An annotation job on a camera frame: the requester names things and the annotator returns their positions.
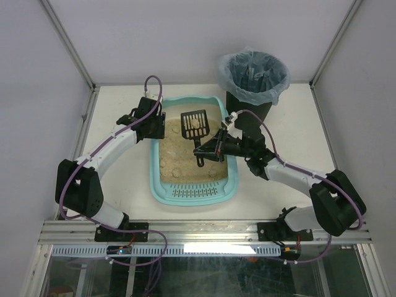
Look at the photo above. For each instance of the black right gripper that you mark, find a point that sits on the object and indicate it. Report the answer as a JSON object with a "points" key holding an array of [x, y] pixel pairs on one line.
{"points": [[221, 145]]}

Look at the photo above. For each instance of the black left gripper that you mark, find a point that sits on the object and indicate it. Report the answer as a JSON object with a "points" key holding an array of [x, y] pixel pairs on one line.
{"points": [[159, 125]]}

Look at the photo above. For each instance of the black slotted litter scoop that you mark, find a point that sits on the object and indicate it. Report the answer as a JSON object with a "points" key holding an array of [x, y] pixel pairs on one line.
{"points": [[188, 132]]}

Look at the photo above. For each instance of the black trash bin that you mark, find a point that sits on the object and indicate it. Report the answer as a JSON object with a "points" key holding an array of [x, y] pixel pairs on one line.
{"points": [[250, 105]]}

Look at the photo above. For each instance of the translucent blue bin liner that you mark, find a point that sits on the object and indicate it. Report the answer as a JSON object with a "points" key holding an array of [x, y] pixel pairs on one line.
{"points": [[281, 75]]}

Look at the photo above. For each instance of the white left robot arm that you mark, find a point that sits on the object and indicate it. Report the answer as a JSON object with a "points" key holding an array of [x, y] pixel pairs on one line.
{"points": [[78, 183]]}

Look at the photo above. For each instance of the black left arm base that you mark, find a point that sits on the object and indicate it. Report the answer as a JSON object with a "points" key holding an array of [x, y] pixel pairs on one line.
{"points": [[123, 232]]}

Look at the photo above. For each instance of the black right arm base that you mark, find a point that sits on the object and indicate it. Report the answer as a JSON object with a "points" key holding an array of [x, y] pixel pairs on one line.
{"points": [[273, 231]]}

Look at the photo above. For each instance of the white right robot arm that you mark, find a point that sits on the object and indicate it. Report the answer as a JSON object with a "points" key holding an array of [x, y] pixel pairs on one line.
{"points": [[335, 204]]}

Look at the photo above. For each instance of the beige pellet cat litter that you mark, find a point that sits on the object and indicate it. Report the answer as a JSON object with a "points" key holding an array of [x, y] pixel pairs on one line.
{"points": [[177, 152]]}

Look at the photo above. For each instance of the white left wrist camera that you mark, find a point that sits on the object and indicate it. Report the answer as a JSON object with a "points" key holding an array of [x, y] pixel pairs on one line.
{"points": [[151, 95]]}

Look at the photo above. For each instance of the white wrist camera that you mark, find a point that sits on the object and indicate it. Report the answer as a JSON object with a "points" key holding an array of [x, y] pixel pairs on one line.
{"points": [[229, 122], [151, 95]]}

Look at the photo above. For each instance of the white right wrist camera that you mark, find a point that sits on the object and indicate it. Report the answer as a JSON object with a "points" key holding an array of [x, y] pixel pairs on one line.
{"points": [[229, 122]]}

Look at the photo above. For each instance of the white slotted cable duct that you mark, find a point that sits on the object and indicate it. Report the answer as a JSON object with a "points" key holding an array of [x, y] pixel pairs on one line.
{"points": [[173, 250]]}

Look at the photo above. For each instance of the aluminium mounting rail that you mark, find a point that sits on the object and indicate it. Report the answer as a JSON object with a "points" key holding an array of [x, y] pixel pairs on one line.
{"points": [[176, 232]]}

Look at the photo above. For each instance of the left aluminium frame post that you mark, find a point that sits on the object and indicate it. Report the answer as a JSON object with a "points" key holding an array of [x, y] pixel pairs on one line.
{"points": [[66, 42]]}

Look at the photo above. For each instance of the aluminium frame post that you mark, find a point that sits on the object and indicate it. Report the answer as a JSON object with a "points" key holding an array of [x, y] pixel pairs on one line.
{"points": [[342, 28], [66, 42]]}

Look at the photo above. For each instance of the right aluminium frame post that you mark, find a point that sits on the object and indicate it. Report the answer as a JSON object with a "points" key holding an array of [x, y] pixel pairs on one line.
{"points": [[342, 28]]}

